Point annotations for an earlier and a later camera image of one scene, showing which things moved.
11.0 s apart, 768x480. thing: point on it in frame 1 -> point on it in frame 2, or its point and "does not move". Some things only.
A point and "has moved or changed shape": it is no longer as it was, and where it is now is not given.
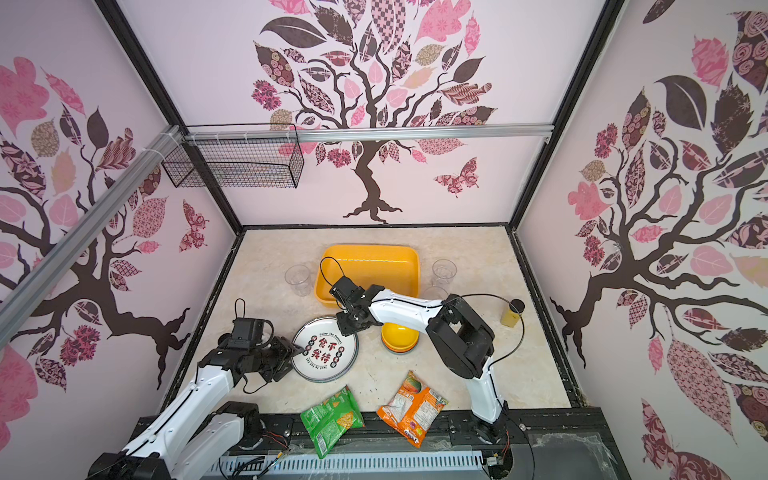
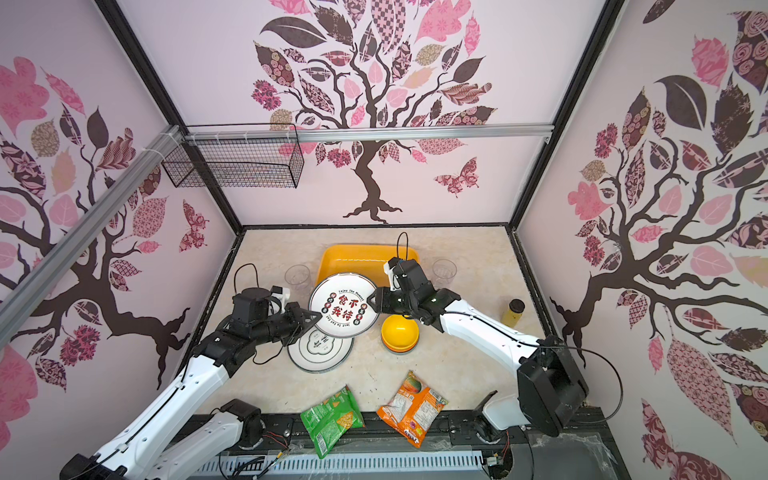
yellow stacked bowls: (399, 339) does not move
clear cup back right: (443, 272) does not move
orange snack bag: (412, 409) does not move
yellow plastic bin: (395, 267) does not move
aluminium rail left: (23, 297) does not move
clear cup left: (298, 276) does not move
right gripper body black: (347, 323) -> (396, 302)
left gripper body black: (269, 361) -> (285, 327)
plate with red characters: (329, 355) has moved or changed shape
